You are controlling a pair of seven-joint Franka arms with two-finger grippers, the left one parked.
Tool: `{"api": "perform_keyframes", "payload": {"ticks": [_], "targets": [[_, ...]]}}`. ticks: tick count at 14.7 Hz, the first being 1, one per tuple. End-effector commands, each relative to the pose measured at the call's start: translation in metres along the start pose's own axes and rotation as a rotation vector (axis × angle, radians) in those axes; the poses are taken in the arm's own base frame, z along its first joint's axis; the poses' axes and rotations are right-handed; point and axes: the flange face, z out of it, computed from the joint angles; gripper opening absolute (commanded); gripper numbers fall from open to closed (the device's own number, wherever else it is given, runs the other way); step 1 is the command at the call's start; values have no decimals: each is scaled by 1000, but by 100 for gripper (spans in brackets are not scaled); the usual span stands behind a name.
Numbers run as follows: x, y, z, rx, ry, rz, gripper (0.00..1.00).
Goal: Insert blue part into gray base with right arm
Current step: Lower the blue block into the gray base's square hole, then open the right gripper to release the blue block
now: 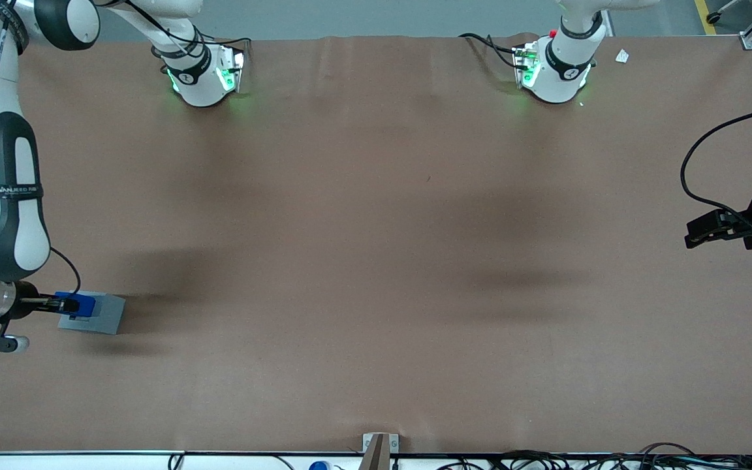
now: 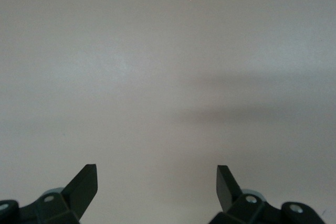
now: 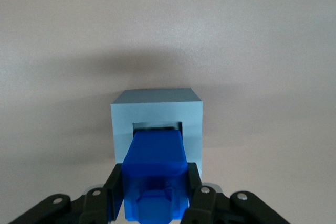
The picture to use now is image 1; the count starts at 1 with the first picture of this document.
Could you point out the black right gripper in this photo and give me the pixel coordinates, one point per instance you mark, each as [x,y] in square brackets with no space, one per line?
[26,304]

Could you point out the blue plastic part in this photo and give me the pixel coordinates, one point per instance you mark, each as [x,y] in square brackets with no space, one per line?
[87,307]

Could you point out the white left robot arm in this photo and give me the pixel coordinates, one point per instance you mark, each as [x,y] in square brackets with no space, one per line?
[562,75]

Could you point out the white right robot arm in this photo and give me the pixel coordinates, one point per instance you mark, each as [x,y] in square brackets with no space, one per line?
[23,238]

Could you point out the gray square base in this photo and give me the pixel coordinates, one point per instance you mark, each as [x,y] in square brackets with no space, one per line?
[109,314]

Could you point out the small white paper scrap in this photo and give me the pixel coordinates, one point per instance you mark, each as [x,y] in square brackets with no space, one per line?
[622,56]

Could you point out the black chair caster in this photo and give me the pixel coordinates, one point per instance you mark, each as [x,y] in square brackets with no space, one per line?
[713,17]

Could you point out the small blue round object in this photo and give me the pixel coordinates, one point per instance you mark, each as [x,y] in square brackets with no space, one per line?
[318,466]

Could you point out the brown table cover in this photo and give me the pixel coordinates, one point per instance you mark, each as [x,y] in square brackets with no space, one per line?
[376,228]

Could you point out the silver metal bracket plate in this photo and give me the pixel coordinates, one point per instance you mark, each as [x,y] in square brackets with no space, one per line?
[394,442]

